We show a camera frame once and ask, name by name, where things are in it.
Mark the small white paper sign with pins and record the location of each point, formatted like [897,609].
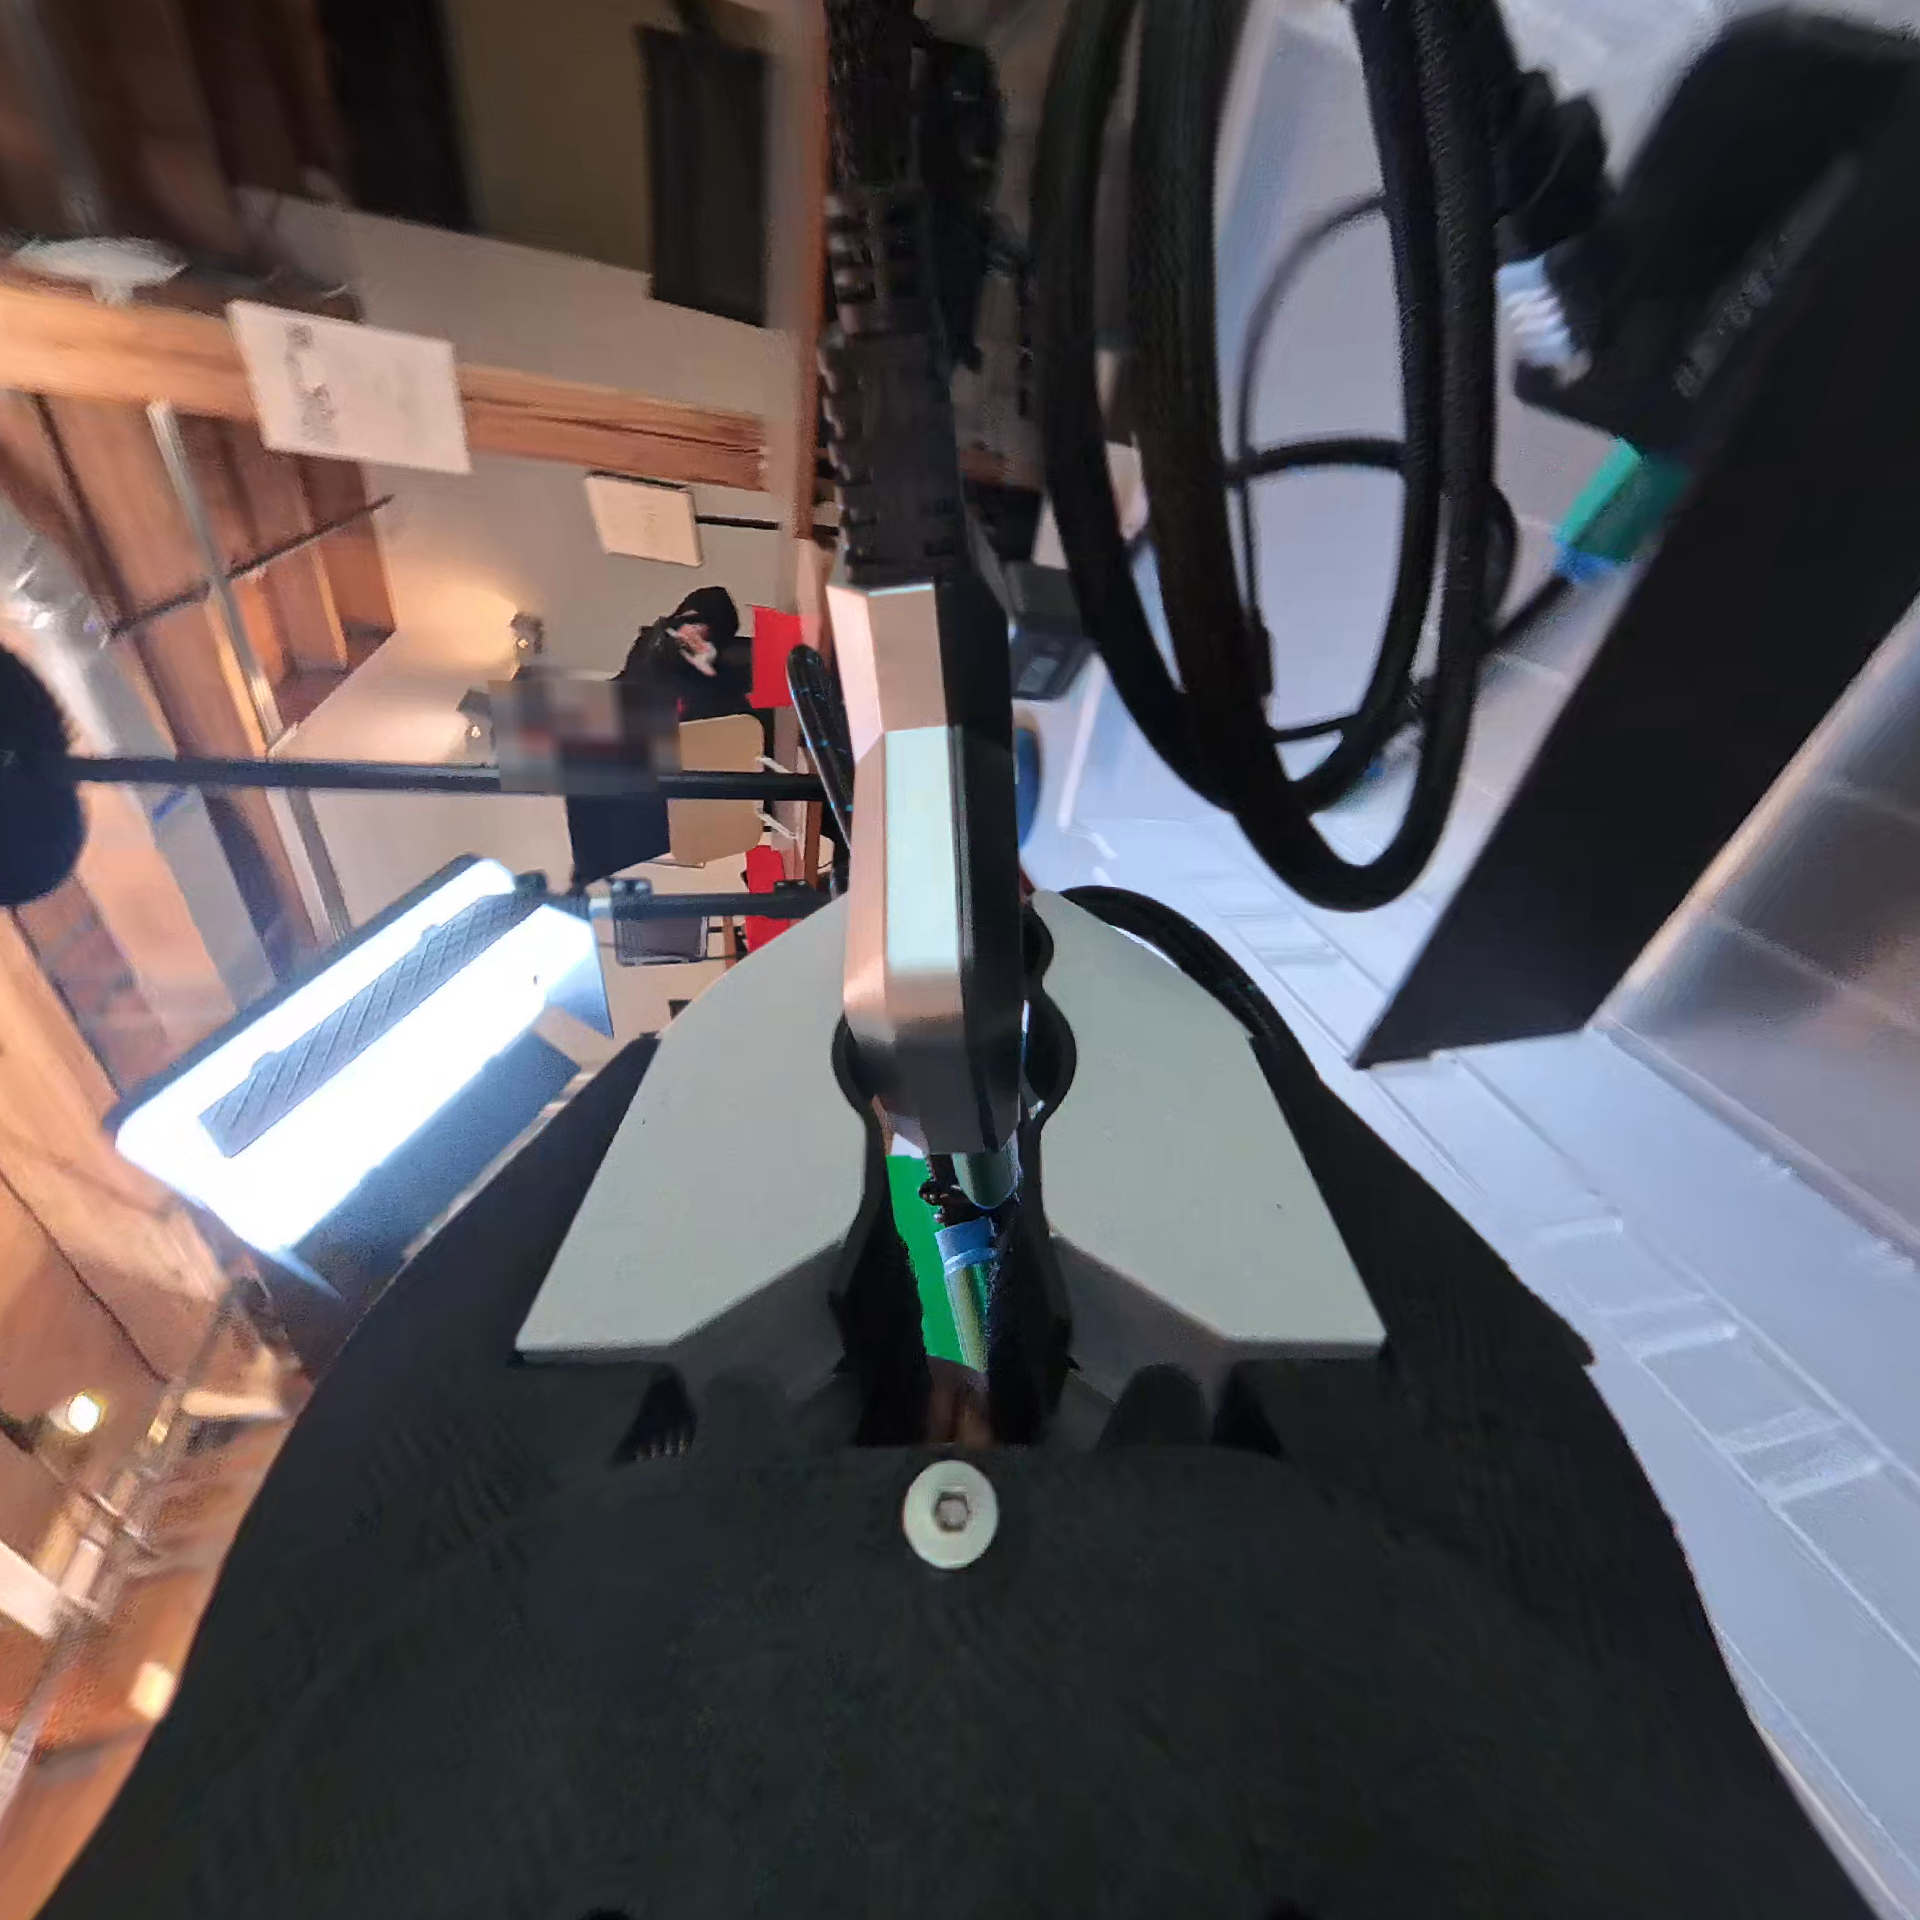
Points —
[644,519]

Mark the red plastic bin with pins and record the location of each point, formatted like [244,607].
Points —
[776,656]

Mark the red basket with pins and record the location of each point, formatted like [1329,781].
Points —
[771,899]

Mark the black bar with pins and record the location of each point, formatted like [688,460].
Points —
[1649,750]

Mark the wooden post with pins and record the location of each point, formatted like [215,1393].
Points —
[600,428]

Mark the black light stand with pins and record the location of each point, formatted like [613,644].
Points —
[720,907]

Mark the clear plastic bin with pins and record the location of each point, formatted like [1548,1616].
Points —
[1649,1274]

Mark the tan chair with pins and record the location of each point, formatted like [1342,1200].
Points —
[718,788]

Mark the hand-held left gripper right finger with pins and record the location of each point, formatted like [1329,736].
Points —
[1199,1200]

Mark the large white paper sign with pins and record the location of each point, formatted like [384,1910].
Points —
[354,386]

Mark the blue tape roll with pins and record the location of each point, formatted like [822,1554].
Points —
[1031,781]

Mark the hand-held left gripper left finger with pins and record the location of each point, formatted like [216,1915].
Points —
[708,1200]

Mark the LED light panel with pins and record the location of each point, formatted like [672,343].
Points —
[361,1049]

